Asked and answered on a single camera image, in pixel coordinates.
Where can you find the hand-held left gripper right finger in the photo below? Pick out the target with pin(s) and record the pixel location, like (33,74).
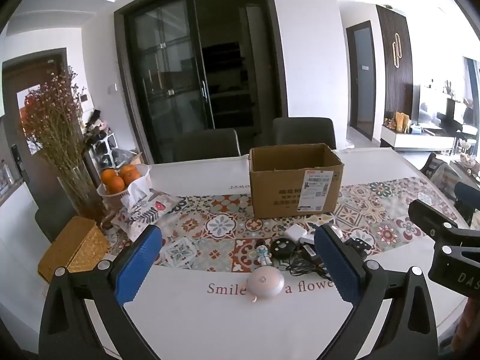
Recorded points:
(337,266)

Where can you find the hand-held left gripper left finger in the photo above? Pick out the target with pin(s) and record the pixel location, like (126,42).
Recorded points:
(138,266)

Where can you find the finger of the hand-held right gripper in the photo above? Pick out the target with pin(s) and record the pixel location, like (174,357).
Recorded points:
(431,215)
(467,200)

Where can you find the white round device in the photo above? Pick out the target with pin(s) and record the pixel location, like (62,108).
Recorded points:
(264,283)

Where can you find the brown cardboard box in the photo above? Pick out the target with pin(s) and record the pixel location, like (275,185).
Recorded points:
(277,195)

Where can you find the black plug adapter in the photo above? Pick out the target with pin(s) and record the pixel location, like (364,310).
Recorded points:
(356,244)

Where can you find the silver earbud case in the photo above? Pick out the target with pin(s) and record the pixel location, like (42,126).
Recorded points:
(336,230)

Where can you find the chair with patterned cushion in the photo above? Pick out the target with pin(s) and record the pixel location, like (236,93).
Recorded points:
(440,170)

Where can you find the white charger block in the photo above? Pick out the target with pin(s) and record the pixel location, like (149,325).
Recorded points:
(296,232)

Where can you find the floral fabric tissue cover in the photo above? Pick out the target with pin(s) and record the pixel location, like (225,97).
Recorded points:
(146,210)

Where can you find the woven straw storage box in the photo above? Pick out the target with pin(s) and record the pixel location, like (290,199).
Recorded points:
(71,249)

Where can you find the white fruit basket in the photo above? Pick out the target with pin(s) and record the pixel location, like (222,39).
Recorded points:
(108,199)

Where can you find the white television cabinet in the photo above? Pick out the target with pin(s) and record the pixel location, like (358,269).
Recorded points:
(420,140)

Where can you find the orange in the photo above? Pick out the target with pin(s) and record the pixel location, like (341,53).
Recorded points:
(130,174)
(115,185)
(108,175)

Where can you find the glass vase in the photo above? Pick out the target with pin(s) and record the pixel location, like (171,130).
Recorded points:
(80,195)

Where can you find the dark dining chair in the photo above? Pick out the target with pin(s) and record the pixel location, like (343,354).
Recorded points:
(52,221)

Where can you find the yellow paper bag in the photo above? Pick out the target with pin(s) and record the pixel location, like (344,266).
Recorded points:
(402,122)

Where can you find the television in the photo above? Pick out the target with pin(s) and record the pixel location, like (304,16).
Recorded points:
(435,105)

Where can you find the grey plastic bag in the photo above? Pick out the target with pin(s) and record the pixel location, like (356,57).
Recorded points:
(125,156)

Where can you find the white shoe rack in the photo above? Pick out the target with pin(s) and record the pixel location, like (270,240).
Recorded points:
(103,152)

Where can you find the grey dining chair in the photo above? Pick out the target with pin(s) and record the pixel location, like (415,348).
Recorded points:
(206,146)
(303,133)

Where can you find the pile of shoes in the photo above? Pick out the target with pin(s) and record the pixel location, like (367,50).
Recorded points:
(96,123)

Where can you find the dark room doorway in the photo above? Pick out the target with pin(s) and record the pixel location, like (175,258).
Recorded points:
(362,82)

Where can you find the dried flower bunch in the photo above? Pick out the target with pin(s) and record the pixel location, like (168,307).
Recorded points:
(52,120)

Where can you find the dark glass sliding door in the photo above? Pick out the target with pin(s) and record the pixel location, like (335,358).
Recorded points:
(168,82)

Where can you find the brown entrance door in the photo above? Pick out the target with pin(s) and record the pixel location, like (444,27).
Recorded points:
(11,82)

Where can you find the dark slatted wall panel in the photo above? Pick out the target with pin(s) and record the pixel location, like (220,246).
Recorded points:
(407,82)

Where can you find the gold wall ornament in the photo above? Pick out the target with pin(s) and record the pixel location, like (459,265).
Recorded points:
(394,50)

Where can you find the white light switch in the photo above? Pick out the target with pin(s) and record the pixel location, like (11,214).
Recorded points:
(112,88)

